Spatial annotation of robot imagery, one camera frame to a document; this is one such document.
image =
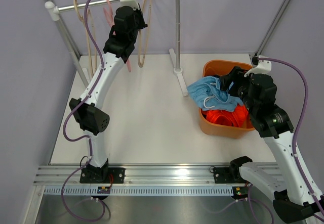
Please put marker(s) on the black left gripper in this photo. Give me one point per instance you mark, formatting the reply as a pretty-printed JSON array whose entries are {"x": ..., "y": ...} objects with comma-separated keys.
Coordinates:
[{"x": 137, "y": 12}]

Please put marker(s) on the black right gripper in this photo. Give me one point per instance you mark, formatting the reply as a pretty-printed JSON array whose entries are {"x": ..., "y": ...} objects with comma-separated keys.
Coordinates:
[{"x": 236, "y": 73}]

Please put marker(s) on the light blue shorts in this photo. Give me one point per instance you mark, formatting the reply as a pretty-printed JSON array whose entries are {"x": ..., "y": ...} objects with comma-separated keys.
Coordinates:
[{"x": 207, "y": 95}]

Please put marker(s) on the tan wooden hanger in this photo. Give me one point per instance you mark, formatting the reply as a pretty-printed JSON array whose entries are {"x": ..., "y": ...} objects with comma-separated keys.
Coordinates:
[{"x": 143, "y": 37}]

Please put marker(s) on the pink plastic hanger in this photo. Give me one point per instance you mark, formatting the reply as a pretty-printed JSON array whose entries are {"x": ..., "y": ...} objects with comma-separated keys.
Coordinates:
[{"x": 110, "y": 20}]

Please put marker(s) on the orange shorts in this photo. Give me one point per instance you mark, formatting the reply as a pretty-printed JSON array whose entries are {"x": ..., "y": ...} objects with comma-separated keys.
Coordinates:
[{"x": 226, "y": 118}]

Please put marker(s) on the beige wooden hanger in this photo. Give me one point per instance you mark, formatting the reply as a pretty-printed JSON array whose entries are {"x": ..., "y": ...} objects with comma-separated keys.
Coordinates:
[{"x": 92, "y": 54}]

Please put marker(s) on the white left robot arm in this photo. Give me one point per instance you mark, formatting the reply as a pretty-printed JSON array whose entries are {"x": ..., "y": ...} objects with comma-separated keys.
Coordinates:
[{"x": 87, "y": 109}]

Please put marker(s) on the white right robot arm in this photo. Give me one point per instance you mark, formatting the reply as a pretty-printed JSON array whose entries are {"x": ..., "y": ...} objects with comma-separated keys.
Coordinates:
[{"x": 298, "y": 198}]

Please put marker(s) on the orange plastic basket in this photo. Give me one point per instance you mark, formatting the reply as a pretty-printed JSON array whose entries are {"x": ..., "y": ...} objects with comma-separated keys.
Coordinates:
[{"x": 222, "y": 67}]

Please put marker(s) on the white metal clothes rack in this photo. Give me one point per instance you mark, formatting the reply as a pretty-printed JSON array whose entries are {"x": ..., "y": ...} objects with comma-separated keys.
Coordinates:
[{"x": 54, "y": 12}]

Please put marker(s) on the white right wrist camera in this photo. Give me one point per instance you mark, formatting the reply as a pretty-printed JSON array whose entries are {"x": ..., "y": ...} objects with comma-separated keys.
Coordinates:
[{"x": 261, "y": 65}]

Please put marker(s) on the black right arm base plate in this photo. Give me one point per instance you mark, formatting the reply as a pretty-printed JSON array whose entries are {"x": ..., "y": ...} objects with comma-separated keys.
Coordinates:
[{"x": 225, "y": 175}]

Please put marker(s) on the aluminium mounting rail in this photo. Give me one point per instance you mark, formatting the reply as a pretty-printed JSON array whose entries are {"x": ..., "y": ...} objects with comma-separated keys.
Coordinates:
[{"x": 199, "y": 174}]

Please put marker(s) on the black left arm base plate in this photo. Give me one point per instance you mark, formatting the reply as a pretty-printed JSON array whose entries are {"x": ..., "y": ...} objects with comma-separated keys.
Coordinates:
[{"x": 104, "y": 175}]

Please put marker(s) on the slotted grey cable duct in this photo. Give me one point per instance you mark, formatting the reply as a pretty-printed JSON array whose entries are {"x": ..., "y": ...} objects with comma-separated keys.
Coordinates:
[{"x": 148, "y": 191}]

